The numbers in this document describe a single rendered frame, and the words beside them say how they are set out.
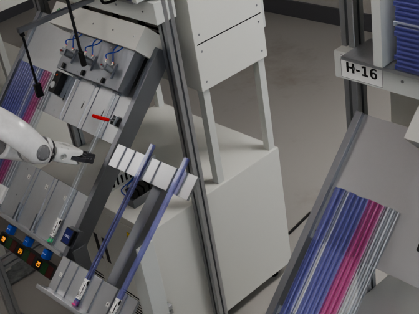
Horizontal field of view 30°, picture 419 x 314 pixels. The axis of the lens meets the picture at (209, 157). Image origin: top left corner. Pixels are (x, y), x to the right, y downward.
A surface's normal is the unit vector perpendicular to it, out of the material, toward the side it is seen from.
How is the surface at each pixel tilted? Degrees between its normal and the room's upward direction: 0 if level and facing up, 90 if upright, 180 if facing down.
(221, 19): 90
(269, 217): 90
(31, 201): 45
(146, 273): 90
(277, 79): 0
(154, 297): 90
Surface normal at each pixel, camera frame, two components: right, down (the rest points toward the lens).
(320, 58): -0.14, -0.84
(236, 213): 0.68, 0.29
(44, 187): -0.61, -0.28
